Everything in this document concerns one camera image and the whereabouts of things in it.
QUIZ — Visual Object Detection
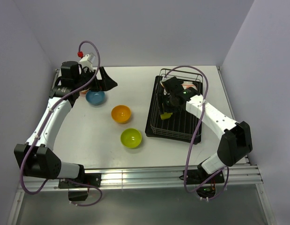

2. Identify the white bowl orange outside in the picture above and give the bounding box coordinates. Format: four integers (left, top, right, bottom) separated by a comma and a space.
79, 88, 89, 95

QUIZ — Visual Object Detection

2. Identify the lime green bowl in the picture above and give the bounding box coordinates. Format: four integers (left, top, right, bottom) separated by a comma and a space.
160, 112, 172, 120
120, 128, 142, 149

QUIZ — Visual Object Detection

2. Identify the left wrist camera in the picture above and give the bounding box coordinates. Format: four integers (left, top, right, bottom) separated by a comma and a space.
77, 51, 95, 72

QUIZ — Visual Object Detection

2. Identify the blue ceramic bowl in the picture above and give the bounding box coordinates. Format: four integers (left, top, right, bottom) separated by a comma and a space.
85, 90, 105, 105

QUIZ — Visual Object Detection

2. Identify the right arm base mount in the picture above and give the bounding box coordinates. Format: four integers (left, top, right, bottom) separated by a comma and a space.
186, 169, 225, 198

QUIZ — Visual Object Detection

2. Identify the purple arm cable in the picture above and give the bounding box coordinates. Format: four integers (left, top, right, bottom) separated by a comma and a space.
19, 41, 103, 207
163, 65, 230, 200

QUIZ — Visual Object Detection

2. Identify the orange plastic bowl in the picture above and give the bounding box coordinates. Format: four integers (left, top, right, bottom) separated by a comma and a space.
111, 105, 132, 124

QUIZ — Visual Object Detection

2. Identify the grey wire dish rack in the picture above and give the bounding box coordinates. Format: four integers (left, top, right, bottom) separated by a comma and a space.
145, 68, 203, 142

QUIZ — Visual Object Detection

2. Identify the aluminium table edge rail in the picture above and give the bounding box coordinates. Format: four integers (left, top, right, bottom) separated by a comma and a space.
16, 164, 264, 193

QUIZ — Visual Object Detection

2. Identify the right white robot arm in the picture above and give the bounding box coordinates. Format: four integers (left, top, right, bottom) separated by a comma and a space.
160, 77, 253, 183

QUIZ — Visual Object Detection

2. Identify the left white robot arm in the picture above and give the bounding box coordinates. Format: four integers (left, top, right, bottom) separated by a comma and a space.
14, 61, 118, 187

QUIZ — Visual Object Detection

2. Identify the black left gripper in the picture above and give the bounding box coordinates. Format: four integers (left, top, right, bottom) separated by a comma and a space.
74, 67, 117, 92

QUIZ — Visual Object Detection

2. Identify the orange patterned white bowl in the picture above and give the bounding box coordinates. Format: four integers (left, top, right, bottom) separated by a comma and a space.
181, 81, 198, 90

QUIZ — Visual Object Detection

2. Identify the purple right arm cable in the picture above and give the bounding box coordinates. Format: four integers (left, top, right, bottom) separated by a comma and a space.
163, 65, 230, 200

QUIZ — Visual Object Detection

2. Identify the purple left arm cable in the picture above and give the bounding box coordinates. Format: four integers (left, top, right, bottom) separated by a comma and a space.
19, 41, 103, 207

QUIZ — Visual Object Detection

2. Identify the black drip tray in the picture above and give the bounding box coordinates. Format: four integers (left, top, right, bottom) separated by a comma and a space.
144, 74, 206, 145

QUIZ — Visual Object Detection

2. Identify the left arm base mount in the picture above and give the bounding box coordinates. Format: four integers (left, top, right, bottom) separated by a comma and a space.
58, 172, 103, 207

